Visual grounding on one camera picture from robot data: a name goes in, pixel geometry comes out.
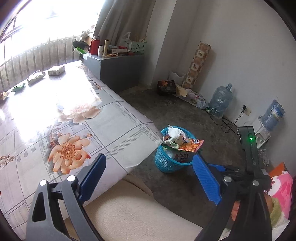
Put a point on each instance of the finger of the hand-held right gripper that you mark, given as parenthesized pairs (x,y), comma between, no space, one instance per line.
(217,167)
(232,170)

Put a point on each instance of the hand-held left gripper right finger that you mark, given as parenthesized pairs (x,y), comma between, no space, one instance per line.
(205,180)

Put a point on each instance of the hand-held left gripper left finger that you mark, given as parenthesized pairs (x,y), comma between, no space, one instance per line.
(92,176)

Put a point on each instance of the orange snack bag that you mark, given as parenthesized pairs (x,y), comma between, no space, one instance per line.
(192,144)

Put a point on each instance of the blue plastic wastebasket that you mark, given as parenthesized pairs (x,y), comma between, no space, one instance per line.
(166,162)

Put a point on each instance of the green snack bag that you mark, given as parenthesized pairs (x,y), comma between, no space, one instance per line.
(170,146)

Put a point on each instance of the white tissue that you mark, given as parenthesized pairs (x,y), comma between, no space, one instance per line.
(174,132)

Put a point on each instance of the white water dispenser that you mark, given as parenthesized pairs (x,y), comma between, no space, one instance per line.
(263,138)

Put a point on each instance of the orange paper bag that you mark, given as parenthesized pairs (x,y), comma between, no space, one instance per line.
(278,169)

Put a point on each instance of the pink plastic bag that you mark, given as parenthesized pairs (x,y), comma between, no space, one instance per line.
(283,187)

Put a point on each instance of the person's green fluffy garment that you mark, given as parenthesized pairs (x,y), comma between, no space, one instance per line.
(278,214)

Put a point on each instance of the pile of plastic wrappers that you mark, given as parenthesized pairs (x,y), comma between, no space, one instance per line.
(192,98)

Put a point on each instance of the dark cardboard box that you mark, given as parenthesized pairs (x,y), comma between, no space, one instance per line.
(166,87)

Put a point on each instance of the white plastic bag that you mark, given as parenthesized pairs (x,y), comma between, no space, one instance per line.
(126,39)
(175,76)

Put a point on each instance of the patterned tall box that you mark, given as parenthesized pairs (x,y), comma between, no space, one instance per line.
(196,64)

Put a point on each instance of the grey cabinet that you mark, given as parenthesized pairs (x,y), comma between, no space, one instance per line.
(118,71)

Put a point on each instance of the small flat cardboard box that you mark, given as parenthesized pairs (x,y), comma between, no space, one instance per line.
(56,70)

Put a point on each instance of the pale snack packet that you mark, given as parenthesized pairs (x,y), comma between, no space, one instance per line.
(35,77)

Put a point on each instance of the small green packet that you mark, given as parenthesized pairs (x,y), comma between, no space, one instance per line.
(19,87)

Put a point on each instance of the small tan packet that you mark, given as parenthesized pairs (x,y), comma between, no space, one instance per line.
(4,95)

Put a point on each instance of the small white bottle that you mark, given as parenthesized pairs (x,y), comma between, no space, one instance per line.
(100,51)

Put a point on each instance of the green plastic item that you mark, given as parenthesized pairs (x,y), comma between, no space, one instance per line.
(79,49)

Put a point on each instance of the red white flat box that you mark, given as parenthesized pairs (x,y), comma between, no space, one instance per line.
(119,50)

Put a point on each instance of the wooden tube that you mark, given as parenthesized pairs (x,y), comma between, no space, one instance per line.
(106,47)

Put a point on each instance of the red thermos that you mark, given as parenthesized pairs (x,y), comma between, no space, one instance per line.
(94,46)

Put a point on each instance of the balcony railing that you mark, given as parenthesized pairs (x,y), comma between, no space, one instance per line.
(46,51)

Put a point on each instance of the green plastic basket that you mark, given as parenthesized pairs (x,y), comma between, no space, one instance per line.
(137,47)

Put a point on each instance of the plush toy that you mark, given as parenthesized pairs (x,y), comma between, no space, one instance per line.
(85,34)

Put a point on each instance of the beige curtain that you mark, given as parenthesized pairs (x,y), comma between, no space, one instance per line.
(122,20)

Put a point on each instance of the wall power socket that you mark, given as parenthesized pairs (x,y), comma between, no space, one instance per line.
(248,112)

